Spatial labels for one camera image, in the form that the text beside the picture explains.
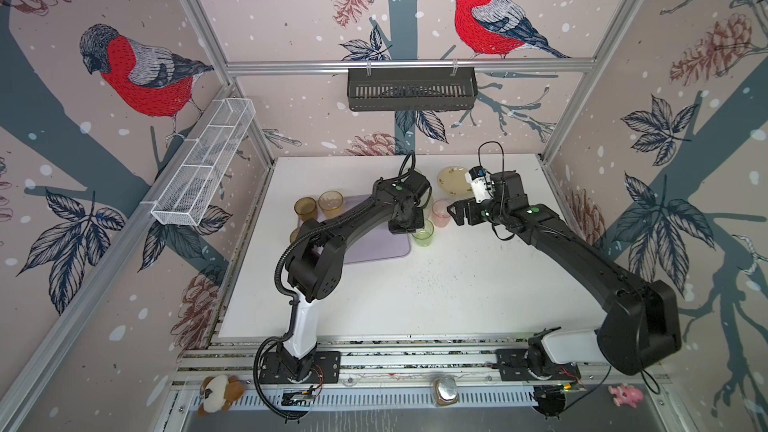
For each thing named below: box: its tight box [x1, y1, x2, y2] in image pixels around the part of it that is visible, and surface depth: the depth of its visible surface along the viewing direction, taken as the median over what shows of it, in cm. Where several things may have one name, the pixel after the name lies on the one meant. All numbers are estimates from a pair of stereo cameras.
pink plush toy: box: [608, 383, 644, 409], surface depth 69 cm
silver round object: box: [433, 374, 458, 406], surface depth 63 cm
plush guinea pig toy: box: [198, 374, 245, 417], surface depth 70 cm
